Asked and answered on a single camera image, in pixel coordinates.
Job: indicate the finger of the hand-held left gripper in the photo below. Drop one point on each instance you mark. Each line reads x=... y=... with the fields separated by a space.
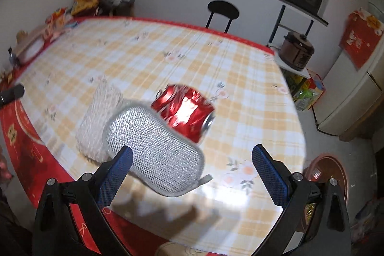
x=12 y=94

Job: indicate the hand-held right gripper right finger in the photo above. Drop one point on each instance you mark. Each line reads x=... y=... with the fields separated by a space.
x=268 y=172

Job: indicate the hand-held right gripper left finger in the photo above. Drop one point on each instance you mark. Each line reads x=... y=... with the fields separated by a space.
x=117 y=175

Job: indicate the silver mesh scouring pad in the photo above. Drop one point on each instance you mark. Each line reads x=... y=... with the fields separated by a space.
x=156 y=151

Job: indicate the brown plastic bucket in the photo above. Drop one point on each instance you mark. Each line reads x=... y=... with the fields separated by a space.
x=327 y=167

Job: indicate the white foam net sleeve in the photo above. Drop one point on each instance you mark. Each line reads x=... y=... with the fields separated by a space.
x=97 y=121

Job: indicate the red snack packets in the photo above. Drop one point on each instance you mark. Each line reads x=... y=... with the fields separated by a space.
x=60 y=20

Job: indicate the green and white bag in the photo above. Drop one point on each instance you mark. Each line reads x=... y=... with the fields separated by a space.
x=300 y=86

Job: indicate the crushed red can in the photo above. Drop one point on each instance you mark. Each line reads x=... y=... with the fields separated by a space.
x=183 y=112

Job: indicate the black rack with white shelf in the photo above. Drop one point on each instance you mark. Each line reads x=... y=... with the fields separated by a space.
x=295 y=71

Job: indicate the cream refrigerator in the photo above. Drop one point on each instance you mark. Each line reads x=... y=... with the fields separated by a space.
x=345 y=100

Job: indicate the yellow snack bags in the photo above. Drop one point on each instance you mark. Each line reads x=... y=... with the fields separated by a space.
x=85 y=2

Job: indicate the table with checkered cloth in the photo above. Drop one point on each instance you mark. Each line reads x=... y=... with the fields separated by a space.
x=150 y=58

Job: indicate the brown electric pressure cooker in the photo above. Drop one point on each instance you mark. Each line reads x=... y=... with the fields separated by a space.
x=298 y=52

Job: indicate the black round-back chair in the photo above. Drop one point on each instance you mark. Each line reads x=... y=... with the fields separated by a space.
x=223 y=8

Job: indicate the red wall poster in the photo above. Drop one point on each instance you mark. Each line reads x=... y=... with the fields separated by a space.
x=360 y=40

